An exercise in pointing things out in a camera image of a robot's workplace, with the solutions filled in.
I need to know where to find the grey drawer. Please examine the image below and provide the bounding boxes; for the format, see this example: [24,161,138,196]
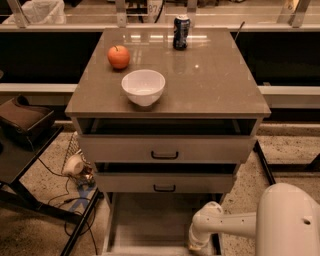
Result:
[78,135,256,164]
[94,173,234,193]
[101,193,222,256]

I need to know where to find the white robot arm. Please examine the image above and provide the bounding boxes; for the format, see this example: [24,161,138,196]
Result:
[189,183,320,256]

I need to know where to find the grey drawer cabinet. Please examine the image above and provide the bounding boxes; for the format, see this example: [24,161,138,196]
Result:
[64,27,272,219]

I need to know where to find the white bowl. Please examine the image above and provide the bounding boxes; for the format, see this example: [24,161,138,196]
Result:
[121,69,166,107]

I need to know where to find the red apple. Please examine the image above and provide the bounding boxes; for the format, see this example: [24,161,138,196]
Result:
[107,45,130,69]

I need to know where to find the white round device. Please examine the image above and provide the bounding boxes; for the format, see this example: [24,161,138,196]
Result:
[63,154,84,175]

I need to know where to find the dark soda can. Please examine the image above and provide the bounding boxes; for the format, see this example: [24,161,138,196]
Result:
[173,14,191,50]

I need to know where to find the black stand leg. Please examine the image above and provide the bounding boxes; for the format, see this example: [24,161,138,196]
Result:
[254,141,276,186]

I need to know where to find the brown bag on table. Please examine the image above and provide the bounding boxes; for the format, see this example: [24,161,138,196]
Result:
[0,95,55,143]

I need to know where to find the black side table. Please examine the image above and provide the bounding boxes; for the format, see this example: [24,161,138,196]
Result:
[0,125,101,256]

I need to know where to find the white plastic bag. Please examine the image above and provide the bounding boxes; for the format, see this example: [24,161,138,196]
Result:
[3,0,66,27]

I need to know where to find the wire mesh basket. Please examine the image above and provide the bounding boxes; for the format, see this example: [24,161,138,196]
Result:
[62,132,85,175]

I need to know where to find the black floor cable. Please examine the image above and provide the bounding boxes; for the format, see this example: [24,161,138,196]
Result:
[26,136,100,256]

